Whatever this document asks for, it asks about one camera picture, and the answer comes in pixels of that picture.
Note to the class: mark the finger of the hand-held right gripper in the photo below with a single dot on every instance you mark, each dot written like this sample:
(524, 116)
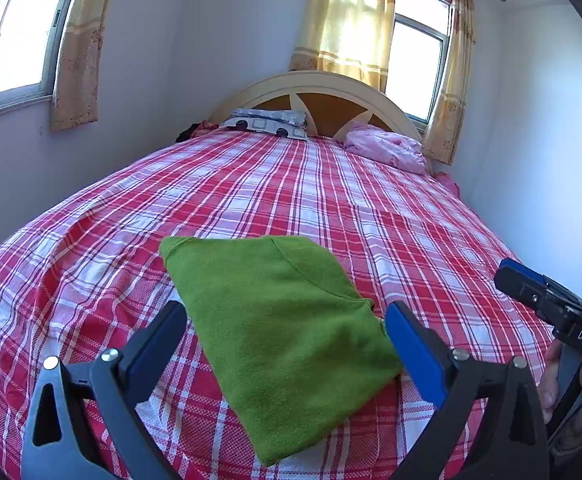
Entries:
(521, 290)
(523, 270)

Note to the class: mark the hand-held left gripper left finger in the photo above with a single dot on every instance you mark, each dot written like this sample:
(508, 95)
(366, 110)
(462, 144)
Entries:
(146, 360)

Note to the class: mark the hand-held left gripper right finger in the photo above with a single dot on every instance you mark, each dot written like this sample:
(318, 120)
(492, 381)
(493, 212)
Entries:
(415, 350)

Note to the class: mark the green orange striped knit sweater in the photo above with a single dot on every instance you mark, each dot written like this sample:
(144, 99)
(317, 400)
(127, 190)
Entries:
(281, 340)

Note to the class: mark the pink cloth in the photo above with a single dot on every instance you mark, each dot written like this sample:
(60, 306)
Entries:
(446, 182)

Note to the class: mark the pink floral pillow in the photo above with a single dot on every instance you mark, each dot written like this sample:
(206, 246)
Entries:
(388, 150)

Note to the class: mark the red plaid bed sheet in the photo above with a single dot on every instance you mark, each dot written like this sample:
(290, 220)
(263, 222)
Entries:
(271, 185)

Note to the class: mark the window behind bed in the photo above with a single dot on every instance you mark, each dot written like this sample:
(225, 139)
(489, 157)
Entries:
(416, 70)

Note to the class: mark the dark cloth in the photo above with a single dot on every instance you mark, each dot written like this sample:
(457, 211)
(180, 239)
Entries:
(191, 132)

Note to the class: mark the cream arched bed headboard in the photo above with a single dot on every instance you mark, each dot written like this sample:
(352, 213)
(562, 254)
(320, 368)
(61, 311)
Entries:
(321, 105)

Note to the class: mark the blue white patterned pillow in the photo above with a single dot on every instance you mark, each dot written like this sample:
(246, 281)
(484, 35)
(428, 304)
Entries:
(266, 122)

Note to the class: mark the yellow sunlit curtain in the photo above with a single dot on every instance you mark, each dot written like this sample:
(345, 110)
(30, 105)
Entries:
(346, 25)

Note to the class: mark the yellow side window curtain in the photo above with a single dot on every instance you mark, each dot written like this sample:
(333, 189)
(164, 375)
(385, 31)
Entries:
(81, 55)

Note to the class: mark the side window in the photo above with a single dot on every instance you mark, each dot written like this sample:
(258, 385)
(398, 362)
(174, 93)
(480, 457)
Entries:
(16, 35)

